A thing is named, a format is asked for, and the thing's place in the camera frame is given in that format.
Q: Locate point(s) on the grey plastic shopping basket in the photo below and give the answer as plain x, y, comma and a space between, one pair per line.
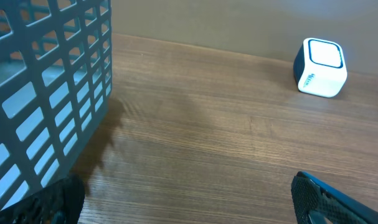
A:
55, 82

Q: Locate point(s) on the white barcode scanner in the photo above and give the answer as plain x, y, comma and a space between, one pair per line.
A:
319, 68

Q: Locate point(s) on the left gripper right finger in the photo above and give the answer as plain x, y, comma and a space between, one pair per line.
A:
315, 201

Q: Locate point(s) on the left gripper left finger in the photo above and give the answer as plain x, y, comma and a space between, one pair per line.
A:
60, 202

